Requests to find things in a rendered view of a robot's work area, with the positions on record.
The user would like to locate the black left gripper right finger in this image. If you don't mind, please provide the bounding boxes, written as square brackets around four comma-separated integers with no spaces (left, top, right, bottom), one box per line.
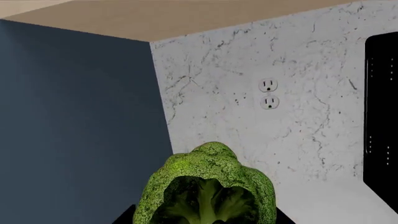
[274,205,295,224]

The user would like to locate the dark blue cabinet panel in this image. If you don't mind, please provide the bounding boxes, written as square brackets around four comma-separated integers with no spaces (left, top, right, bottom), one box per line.
[0,19,174,224]

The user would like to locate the green broccoli head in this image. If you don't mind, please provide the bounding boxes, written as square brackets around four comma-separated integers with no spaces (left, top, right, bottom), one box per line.
[132,141,278,224]

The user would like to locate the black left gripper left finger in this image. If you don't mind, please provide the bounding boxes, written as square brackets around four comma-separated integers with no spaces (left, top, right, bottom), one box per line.
[111,204,139,224]

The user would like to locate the beige wooden overhead cabinet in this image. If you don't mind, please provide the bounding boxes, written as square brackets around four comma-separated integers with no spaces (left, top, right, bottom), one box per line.
[0,0,364,43]

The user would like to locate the white double wall outlet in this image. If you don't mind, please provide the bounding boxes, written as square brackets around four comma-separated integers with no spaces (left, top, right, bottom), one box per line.
[257,78,280,111]

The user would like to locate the black perforated appliance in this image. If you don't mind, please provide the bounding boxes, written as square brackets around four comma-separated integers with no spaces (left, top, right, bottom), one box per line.
[362,32,398,210]

